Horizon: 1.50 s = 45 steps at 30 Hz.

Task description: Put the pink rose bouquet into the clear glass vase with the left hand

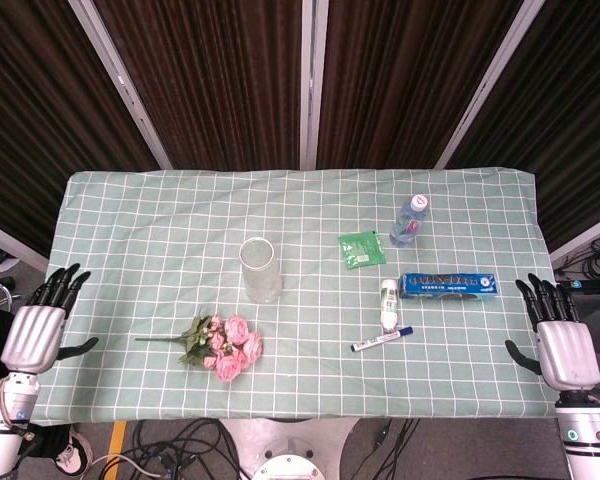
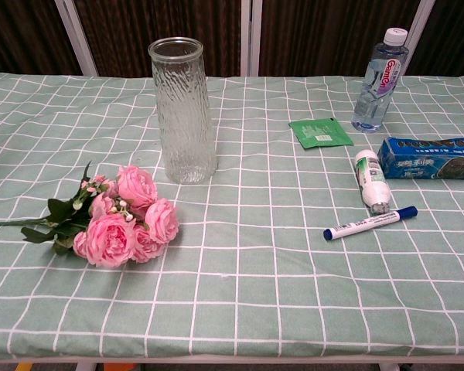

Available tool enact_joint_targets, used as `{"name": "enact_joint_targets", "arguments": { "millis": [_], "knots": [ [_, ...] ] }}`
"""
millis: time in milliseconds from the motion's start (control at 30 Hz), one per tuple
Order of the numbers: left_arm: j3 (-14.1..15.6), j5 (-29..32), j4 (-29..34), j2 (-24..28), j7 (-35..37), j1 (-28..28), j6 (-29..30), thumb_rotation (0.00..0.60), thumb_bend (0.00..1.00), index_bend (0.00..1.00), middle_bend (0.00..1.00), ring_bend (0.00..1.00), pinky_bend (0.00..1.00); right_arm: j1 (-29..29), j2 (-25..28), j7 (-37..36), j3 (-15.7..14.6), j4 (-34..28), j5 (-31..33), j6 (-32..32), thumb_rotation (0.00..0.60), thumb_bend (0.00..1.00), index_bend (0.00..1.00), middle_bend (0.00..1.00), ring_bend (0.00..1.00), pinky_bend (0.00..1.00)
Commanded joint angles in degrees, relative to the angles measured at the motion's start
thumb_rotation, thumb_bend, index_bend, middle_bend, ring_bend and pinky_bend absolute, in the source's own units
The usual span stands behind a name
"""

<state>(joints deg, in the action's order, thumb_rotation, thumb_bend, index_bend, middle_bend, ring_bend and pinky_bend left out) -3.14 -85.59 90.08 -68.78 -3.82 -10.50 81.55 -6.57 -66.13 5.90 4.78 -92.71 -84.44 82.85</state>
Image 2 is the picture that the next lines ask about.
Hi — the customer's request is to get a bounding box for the pink rose bouquet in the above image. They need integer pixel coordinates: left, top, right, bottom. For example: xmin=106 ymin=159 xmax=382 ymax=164
xmin=0 ymin=161 xmax=180 ymax=270

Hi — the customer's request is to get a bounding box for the clear textured glass vase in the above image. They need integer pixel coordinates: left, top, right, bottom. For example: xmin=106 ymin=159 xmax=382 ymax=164
xmin=147 ymin=36 xmax=220 ymax=186

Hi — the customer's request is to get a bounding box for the green checked tablecloth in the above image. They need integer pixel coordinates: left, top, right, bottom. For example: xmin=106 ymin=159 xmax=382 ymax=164
xmin=0 ymin=72 xmax=464 ymax=360

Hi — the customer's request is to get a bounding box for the green foil sachet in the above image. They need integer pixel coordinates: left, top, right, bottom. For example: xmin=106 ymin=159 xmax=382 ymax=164
xmin=288 ymin=117 xmax=354 ymax=150

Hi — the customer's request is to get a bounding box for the small white plastic bottle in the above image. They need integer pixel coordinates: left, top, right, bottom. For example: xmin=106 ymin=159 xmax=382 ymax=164
xmin=354 ymin=149 xmax=392 ymax=216

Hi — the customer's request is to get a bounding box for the blue and white marker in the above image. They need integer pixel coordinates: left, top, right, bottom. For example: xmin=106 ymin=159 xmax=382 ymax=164
xmin=322 ymin=206 xmax=418 ymax=242

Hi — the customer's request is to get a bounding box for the clear plastic water bottle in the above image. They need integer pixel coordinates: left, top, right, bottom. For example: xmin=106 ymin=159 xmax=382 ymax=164
xmin=350 ymin=27 xmax=411 ymax=134

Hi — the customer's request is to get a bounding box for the blue cookie package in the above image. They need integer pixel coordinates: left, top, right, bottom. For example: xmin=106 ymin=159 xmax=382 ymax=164
xmin=377 ymin=136 xmax=464 ymax=180

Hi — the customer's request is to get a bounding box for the white metal frame post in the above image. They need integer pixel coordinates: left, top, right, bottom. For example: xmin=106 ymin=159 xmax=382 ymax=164
xmin=53 ymin=0 xmax=99 ymax=77
xmin=402 ymin=0 xmax=437 ymax=75
xmin=241 ymin=0 xmax=263 ymax=77

